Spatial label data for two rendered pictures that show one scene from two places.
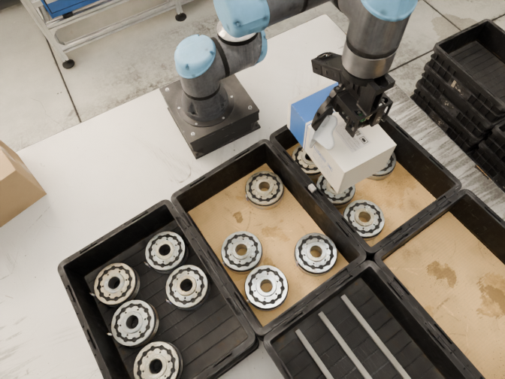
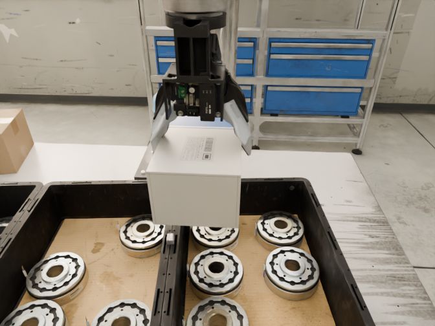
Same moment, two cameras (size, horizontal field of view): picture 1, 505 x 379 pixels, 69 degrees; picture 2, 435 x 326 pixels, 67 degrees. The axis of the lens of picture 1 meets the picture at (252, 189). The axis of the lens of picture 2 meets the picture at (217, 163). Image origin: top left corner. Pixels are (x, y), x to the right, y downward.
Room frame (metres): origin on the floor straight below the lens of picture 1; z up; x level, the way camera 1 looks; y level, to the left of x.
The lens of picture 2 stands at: (0.04, -0.40, 1.36)
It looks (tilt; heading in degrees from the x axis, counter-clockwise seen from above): 33 degrees down; 26
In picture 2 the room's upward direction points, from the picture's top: straight up
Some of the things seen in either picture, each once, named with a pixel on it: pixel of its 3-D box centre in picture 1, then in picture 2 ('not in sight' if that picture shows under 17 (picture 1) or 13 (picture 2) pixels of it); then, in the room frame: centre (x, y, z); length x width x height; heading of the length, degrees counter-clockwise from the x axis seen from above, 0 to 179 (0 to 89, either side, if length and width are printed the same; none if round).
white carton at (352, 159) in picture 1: (337, 134); (202, 161); (0.42, -0.19, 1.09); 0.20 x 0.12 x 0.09; 22
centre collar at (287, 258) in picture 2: not in sight; (292, 265); (0.48, -0.35, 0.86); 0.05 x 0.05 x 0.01
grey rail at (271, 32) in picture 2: not in sight; (263, 32); (2.33, 0.35, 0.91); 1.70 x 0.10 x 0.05; 112
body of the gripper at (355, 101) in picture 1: (360, 92); (197, 66); (0.40, -0.20, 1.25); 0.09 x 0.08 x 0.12; 22
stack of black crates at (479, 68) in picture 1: (470, 97); not in sight; (1.00, -1.04, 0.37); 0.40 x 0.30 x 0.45; 22
